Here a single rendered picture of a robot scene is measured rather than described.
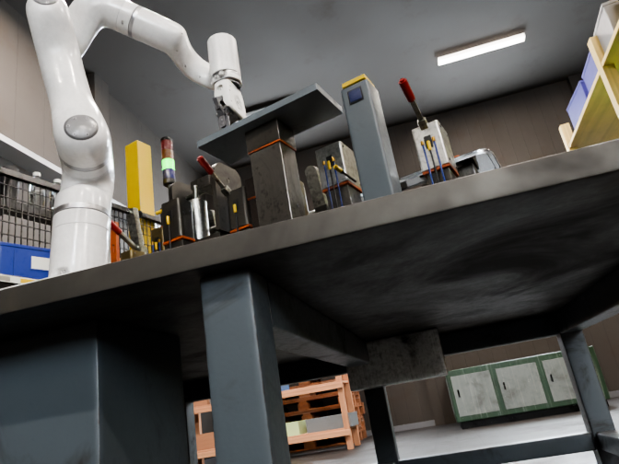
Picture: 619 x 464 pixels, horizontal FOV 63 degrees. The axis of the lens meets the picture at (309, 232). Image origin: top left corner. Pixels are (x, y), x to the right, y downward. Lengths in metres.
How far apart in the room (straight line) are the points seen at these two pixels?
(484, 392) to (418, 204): 5.96
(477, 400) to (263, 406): 5.92
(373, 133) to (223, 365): 0.64
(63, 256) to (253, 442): 0.63
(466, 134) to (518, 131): 0.82
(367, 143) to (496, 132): 8.18
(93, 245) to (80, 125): 0.27
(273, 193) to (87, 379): 0.58
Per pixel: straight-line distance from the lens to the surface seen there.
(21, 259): 2.03
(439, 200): 0.67
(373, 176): 1.11
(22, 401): 1.04
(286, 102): 1.26
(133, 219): 1.87
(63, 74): 1.43
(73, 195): 1.22
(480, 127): 9.31
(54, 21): 1.49
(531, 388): 6.63
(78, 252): 1.16
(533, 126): 9.39
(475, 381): 6.57
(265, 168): 1.27
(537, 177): 0.69
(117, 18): 1.60
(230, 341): 0.73
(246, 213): 1.43
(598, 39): 4.41
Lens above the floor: 0.45
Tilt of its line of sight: 19 degrees up
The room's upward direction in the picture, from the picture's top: 10 degrees counter-clockwise
